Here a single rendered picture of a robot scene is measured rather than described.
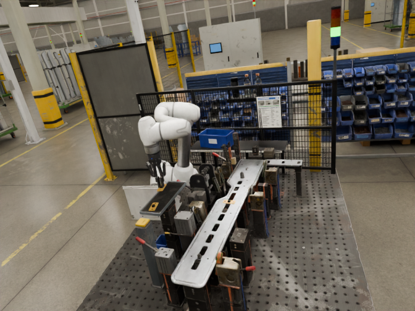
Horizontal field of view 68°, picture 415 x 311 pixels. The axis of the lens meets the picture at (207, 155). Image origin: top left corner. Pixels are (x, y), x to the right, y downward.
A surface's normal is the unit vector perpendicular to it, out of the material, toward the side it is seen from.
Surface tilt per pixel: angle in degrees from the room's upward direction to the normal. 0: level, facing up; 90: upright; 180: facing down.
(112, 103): 91
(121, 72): 89
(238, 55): 90
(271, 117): 90
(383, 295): 0
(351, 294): 0
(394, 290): 0
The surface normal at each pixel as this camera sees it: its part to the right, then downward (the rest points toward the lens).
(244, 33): -0.24, 0.42
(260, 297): -0.15, -0.91
